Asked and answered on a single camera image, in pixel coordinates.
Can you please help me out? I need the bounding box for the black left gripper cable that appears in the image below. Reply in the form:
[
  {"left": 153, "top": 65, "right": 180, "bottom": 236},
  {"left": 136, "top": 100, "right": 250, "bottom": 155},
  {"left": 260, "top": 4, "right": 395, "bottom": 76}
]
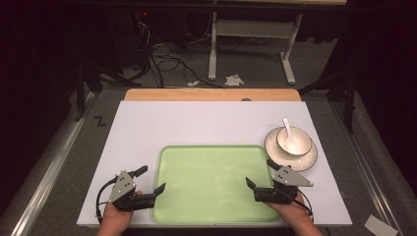
[{"left": 94, "top": 175, "right": 119, "bottom": 226}]

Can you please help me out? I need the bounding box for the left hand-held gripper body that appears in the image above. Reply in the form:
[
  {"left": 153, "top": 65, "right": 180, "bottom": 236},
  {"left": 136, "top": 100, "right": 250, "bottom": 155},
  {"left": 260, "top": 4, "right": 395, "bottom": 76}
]
[{"left": 108, "top": 169, "right": 155, "bottom": 212}]

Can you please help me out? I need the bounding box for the white dark-rimmed bowl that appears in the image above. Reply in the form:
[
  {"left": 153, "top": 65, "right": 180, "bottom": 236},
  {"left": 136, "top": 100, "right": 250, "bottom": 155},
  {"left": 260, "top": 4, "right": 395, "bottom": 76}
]
[{"left": 275, "top": 126, "right": 313, "bottom": 157}]

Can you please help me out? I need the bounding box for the large crumpled white paper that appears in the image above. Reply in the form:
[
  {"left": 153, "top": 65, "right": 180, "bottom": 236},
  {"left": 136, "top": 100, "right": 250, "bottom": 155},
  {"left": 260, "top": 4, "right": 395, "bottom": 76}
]
[{"left": 224, "top": 74, "right": 246, "bottom": 88}]

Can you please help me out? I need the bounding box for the flat white paper sheet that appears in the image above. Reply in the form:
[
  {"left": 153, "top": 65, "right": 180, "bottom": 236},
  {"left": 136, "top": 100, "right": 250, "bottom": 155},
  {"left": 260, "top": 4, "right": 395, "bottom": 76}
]
[{"left": 363, "top": 213, "right": 399, "bottom": 236}]

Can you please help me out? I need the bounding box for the person's left hand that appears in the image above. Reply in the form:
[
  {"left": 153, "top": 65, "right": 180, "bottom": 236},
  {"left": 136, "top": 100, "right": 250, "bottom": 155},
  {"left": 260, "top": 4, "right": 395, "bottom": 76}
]
[{"left": 96, "top": 191, "right": 144, "bottom": 232}]

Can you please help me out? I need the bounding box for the white dark-rimmed plate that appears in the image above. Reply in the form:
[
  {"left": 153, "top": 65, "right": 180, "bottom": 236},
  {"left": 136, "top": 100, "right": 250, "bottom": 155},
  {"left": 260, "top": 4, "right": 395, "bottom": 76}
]
[{"left": 264, "top": 127, "right": 319, "bottom": 172}]

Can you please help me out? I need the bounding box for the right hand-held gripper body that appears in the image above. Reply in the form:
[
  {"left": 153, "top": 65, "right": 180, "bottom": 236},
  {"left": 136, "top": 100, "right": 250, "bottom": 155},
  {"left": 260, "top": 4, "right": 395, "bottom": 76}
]
[{"left": 254, "top": 165, "right": 315, "bottom": 206}]

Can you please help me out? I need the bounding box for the person's right hand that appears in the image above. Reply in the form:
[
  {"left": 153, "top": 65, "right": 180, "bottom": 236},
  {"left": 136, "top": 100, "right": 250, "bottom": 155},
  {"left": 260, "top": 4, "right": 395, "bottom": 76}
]
[{"left": 265, "top": 192, "right": 320, "bottom": 230}]

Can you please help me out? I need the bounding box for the white table board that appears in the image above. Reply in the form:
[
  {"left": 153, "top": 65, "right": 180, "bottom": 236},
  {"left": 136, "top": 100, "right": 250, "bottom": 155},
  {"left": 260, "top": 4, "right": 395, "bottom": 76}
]
[{"left": 76, "top": 99, "right": 354, "bottom": 228}]

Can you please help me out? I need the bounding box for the bundle of black floor cables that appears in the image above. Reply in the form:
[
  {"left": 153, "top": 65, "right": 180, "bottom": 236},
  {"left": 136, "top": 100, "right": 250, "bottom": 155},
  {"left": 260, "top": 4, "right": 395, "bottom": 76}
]
[{"left": 130, "top": 19, "right": 227, "bottom": 89}]

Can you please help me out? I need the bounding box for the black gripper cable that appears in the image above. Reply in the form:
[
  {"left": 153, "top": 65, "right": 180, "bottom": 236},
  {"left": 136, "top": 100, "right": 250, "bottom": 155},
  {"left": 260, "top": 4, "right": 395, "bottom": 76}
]
[
  {"left": 94, "top": 175, "right": 119, "bottom": 226},
  {"left": 284, "top": 188, "right": 315, "bottom": 220}
]

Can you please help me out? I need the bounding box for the black metal stand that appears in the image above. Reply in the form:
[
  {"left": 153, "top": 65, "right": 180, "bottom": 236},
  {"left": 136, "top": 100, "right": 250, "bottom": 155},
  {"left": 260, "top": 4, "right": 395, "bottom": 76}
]
[
  {"left": 297, "top": 70, "right": 359, "bottom": 135},
  {"left": 74, "top": 61, "right": 143, "bottom": 123}
]

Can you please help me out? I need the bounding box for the white metal desk frame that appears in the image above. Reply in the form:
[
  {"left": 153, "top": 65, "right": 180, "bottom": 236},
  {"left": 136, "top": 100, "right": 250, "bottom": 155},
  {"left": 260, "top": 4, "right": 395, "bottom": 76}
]
[{"left": 208, "top": 11, "right": 304, "bottom": 86}]

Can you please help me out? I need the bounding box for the white ceramic spoon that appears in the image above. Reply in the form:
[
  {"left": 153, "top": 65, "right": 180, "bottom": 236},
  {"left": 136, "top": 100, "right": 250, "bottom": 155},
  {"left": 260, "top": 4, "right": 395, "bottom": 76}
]
[{"left": 281, "top": 117, "right": 300, "bottom": 155}]

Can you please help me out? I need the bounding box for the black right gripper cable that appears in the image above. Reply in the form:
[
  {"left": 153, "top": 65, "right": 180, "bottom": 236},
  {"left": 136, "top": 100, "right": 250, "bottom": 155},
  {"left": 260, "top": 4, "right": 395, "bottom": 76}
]
[{"left": 284, "top": 188, "right": 315, "bottom": 220}]

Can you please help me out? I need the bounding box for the wooden table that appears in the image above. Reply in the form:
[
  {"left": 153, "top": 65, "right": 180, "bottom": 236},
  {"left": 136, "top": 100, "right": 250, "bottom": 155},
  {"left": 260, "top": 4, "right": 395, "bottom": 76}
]
[{"left": 124, "top": 88, "right": 302, "bottom": 102}]

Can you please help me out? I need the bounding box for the aluminium floor rail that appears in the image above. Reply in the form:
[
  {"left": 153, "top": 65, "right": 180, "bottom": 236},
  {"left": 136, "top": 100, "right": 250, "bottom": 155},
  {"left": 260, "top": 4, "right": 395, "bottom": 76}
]
[
  {"left": 329, "top": 100, "right": 405, "bottom": 236},
  {"left": 11, "top": 91, "right": 100, "bottom": 236}
]

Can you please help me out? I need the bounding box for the light green tray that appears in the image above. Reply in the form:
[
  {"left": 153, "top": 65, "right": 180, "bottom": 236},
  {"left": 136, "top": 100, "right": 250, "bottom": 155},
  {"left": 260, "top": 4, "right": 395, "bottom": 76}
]
[{"left": 150, "top": 145, "right": 280, "bottom": 225}]

